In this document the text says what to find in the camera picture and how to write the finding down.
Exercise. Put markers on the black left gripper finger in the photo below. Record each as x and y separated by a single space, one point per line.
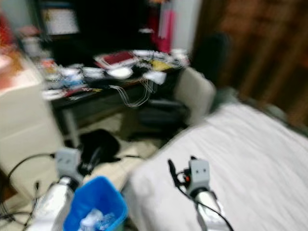
94 157

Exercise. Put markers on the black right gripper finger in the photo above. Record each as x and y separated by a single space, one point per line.
172 172
192 158

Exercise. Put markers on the blue plastic waste bin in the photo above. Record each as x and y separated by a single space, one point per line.
101 197

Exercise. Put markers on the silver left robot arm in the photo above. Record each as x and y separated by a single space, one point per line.
50 207

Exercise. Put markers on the black bag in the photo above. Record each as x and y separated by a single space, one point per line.
101 142

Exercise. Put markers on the clear plastic bottle trash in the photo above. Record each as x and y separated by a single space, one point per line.
94 221

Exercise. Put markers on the white sheeted bed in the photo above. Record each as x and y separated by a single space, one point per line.
245 163

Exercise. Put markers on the black cluttered desk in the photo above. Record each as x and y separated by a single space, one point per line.
101 94

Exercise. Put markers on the beige backed office chair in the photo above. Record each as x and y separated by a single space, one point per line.
195 94

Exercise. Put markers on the large white cabinet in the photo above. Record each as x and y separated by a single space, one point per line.
24 130

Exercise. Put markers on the white bowl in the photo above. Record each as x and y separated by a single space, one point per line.
119 72

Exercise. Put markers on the red book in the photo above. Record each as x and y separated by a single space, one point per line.
118 58

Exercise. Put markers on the black rounded chair back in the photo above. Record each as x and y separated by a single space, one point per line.
211 53

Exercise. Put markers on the brown wooden wardrobe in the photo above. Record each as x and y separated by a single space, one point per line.
260 48

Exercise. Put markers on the black monitor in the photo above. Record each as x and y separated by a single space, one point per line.
113 24

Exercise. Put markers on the pink hanging item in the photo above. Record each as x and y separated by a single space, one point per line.
166 26

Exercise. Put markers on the white grid calendar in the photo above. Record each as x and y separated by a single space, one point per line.
60 20

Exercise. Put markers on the red yellow decoration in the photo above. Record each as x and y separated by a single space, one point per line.
5 33

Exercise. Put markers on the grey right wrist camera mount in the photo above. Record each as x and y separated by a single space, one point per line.
198 174

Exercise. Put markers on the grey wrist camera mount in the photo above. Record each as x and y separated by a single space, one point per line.
68 161
198 174

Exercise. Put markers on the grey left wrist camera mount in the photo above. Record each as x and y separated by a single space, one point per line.
68 161

